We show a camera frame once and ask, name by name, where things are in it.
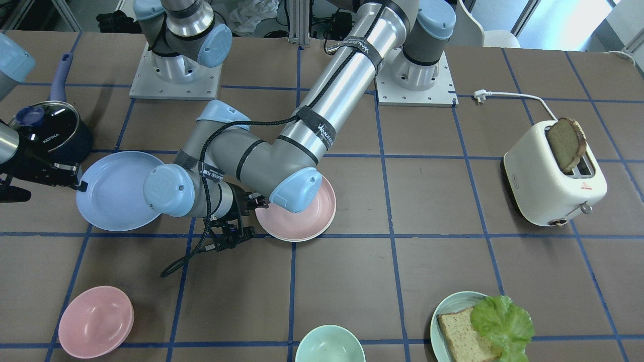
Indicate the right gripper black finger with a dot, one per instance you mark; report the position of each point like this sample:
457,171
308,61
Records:
13,194

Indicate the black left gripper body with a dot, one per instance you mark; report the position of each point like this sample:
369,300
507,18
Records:
242,201

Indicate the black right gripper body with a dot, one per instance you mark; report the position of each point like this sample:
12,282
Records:
31,170

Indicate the pink plate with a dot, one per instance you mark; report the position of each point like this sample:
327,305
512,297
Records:
305,225

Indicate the blue plate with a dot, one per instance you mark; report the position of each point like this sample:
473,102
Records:
114,198

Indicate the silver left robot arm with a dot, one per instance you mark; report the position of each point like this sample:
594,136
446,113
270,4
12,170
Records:
224,171

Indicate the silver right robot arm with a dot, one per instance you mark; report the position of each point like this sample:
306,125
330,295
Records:
172,28

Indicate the dark blue pot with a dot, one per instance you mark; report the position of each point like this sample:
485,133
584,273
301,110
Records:
55,125

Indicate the mint green bowl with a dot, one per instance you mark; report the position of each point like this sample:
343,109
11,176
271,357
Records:
330,343

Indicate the pink bowl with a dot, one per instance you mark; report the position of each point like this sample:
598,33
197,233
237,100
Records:
96,322

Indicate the crumpled plastic bag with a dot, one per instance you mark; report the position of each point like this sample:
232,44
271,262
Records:
248,14

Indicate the black power adapter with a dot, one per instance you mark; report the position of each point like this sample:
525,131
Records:
340,26

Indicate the light green plate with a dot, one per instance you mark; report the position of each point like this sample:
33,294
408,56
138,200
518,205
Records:
453,303

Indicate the bread slice on plate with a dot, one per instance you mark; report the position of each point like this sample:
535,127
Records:
463,341

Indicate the green lettuce leaf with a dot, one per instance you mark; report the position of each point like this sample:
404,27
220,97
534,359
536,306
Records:
505,324

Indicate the white toaster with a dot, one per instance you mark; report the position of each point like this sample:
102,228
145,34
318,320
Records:
544,195

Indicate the toast slice in toaster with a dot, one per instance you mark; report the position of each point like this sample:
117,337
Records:
568,143

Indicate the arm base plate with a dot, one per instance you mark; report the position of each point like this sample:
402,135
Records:
403,83
173,78

